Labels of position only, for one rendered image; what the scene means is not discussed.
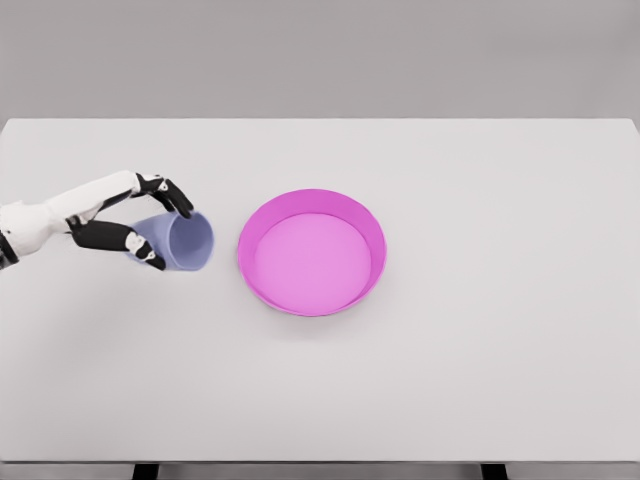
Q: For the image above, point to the pink round plate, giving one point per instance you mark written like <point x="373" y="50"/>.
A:
<point x="312" y="252"/>

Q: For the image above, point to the lavender blue cup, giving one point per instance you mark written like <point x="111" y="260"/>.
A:
<point x="189" y="241"/>

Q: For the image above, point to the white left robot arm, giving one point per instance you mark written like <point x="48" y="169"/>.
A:
<point x="22" y="230"/>

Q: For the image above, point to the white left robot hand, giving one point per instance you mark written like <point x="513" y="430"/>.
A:
<point x="85" y="196"/>

